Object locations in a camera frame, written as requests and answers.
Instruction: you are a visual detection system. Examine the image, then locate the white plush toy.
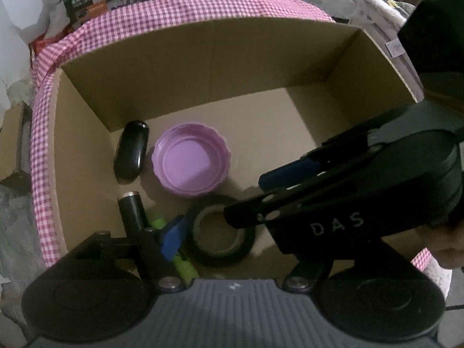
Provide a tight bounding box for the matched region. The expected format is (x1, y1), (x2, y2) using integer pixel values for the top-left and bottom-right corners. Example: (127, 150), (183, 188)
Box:
(344, 0), (425, 98)

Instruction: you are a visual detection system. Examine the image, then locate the brown cardboard sheet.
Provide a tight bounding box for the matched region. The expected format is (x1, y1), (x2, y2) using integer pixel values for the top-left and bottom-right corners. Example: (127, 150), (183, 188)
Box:
(0, 103), (28, 182)

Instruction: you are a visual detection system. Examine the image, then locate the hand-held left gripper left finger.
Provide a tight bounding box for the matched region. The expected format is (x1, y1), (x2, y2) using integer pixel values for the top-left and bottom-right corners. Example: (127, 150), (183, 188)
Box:
(74, 215), (189, 294)

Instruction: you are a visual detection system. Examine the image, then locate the grey blanket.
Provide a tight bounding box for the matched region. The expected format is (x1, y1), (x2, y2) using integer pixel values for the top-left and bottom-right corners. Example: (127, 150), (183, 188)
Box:
(386, 0), (416, 20)

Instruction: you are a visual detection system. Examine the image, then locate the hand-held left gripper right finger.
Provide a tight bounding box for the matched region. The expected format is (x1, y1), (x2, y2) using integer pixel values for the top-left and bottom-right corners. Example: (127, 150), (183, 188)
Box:
(283, 250), (334, 294)

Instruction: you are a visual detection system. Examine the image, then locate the brown cardboard box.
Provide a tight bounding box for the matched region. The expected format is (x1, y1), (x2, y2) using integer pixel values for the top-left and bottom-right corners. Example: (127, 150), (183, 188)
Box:
(47, 18), (425, 267)

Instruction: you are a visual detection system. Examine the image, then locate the pink checkered tablecloth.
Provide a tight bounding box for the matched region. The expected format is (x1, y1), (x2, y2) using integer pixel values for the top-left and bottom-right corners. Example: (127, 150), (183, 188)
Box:
(30, 0), (432, 271)

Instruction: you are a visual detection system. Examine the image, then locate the purple plastic lid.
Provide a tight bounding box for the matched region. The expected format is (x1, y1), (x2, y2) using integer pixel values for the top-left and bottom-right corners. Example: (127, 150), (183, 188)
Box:
(151, 123), (233, 198)

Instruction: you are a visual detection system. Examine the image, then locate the person's right hand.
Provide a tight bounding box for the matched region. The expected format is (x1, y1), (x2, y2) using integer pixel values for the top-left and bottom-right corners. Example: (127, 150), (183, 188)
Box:
(417, 221), (464, 271)

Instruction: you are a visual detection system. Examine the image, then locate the green marker pen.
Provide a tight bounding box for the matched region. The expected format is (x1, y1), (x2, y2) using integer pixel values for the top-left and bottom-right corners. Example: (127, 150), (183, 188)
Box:
(147, 217), (198, 281)

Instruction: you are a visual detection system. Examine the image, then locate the black tape roll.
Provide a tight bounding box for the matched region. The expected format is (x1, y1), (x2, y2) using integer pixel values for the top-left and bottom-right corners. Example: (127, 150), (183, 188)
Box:
(185, 194), (256, 267)

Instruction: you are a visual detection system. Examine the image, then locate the red plastic bag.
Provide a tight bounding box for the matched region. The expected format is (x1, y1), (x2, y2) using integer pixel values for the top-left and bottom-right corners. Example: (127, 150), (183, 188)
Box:
(28, 32), (59, 59)

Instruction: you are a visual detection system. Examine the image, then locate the black oval case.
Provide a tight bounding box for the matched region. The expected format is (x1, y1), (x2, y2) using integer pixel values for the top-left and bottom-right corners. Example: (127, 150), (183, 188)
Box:
(113, 120), (150, 184)

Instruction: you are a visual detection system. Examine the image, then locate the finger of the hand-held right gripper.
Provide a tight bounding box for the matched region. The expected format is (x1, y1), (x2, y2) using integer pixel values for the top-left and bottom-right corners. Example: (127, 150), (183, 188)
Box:
(258, 106), (417, 191)
(224, 148), (378, 229)

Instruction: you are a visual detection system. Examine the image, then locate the black cylindrical tube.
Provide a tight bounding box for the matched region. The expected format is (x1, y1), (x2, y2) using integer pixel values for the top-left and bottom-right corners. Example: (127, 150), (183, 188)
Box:
(118, 190), (149, 240)

